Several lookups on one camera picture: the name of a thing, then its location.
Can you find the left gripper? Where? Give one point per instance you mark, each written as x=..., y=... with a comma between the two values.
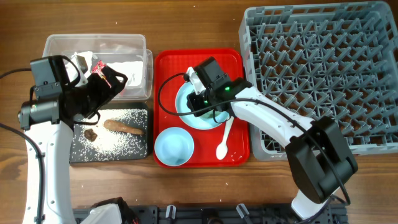
x=104, y=93

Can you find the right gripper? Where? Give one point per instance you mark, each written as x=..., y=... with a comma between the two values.
x=193, y=99

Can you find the white tissue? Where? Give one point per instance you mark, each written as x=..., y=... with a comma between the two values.
x=85, y=62
x=133, y=71

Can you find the light blue plate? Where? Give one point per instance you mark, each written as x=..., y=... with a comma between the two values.
x=203, y=122

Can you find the red strawberry cake wrapper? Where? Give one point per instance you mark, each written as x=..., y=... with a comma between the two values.
x=110, y=80

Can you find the white plastic spoon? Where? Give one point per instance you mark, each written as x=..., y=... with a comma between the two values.
x=222, y=149

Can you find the brown carrot-shaped food scrap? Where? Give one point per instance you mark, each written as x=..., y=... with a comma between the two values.
x=113, y=125

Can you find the small light blue bowl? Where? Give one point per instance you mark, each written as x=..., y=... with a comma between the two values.
x=174, y=146

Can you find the rice and food leftovers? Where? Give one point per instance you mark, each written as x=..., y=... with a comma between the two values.
x=109, y=140

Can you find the light green bowl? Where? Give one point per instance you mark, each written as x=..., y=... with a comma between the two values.
x=214, y=117

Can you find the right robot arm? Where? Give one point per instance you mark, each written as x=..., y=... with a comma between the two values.
x=319, y=157

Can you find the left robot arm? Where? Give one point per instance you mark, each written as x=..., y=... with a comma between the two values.
x=48, y=121

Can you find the grey dishwasher rack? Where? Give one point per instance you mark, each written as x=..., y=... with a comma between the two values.
x=335, y=60

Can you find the red plastic tray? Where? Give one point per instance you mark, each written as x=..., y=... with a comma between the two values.
x=171, y=62

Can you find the black plastic tray bin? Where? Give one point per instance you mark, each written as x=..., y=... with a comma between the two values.
x=124, y=149

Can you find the clear plastic bin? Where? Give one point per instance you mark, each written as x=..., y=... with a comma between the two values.
x=109, y=48

